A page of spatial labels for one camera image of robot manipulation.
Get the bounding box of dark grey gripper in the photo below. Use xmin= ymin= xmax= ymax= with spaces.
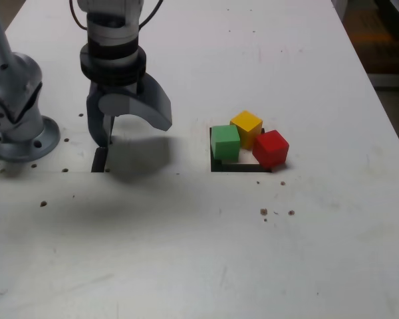
xmin=85 ymin=73 xmax=173 ymax=148

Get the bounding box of green cube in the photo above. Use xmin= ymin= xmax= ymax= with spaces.
xmin=210 ymin=124 xmax=241 ymax=160

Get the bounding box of yellow cube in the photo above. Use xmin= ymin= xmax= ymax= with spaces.
xmin=229 ymin=110 xmax=264 ymax=150

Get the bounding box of red cube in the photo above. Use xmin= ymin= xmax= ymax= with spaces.
xmin=251 ymin=130 xmax=290 ymax=169

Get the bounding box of black tape square outline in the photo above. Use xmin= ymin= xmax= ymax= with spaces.
xmin=208 ymin=125 xmax=273 ymax=173

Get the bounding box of black tape strip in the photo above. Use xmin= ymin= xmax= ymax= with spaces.
xmin=90 ymin=146 xmax=109 ymax=173

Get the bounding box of brown wooden shelf unit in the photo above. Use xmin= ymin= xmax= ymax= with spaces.
xmin=331 ymin=0 xmax=399 ymax=88

